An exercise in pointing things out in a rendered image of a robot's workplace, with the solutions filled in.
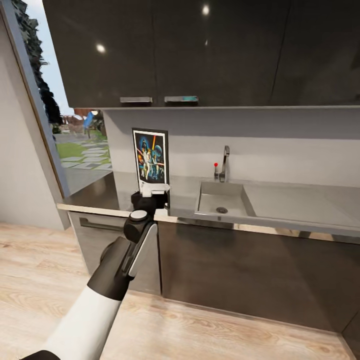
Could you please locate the poster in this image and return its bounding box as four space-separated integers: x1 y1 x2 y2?
132 128 170 209

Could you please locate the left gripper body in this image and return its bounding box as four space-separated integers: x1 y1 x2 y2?
132 192 165 211

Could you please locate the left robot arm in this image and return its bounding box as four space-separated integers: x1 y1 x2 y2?
20 183 170 360

